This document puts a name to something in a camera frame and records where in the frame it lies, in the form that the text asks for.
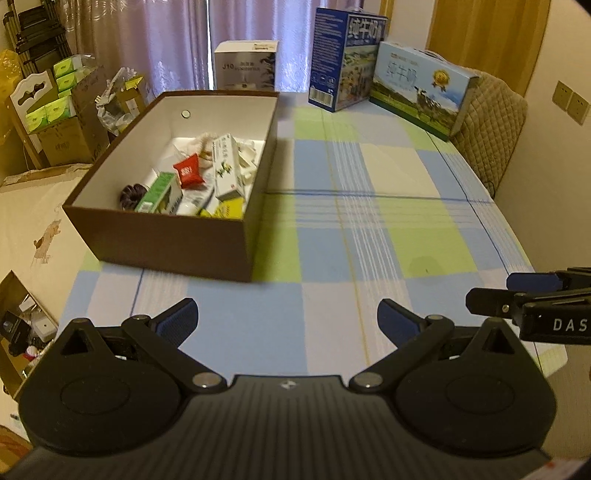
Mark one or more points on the long white medicine box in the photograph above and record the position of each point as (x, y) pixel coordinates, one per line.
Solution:
(227, 175)

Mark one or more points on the red snack packet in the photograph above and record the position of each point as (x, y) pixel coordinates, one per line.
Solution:
(188, 172)

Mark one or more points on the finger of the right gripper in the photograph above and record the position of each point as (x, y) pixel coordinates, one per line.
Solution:
(513, 304)
(560, 280)

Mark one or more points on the quilted beige chair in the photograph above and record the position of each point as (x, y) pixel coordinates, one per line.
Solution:
(491, 129)

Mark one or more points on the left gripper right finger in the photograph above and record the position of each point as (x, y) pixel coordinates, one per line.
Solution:
(416, 339)

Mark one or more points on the double wall socket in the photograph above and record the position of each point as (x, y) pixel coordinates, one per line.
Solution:
(576, 106)

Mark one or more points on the white knitted cloth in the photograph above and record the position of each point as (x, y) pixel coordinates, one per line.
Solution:
(201, 145)

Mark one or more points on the white plastic hair claw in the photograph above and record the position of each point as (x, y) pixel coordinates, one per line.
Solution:
(247, 161)

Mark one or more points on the blue milk carton box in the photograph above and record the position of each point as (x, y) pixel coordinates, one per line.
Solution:
(343, 57)

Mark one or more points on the yellow plastic bag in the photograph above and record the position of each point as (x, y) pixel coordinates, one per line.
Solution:
(10, 76)

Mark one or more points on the white appliance box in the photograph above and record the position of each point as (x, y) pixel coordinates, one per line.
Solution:
(246, 65)

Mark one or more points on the tissue pack cardboard box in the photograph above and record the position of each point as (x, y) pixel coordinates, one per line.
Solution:
(55, 114)

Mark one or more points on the dark brown velvet scrunchie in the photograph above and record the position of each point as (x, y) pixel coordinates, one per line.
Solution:
(130, 196)

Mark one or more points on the green cow milk box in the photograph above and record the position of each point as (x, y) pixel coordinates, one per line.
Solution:
(423, 88)

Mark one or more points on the brown cardboard storage box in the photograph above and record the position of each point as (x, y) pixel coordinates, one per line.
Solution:
(206, 247)

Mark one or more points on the white cream tube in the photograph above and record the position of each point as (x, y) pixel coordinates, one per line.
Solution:
(193, 201)

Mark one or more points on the black folding rack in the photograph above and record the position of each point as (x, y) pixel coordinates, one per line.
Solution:
(36, 35)

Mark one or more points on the checkered bed sheet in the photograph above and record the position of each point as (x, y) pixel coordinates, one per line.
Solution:
(357, 206)

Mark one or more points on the yellow green medicine box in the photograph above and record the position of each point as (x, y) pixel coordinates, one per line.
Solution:
(227, 209)

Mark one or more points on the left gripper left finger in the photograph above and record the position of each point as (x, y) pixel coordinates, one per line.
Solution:
(160, 337)

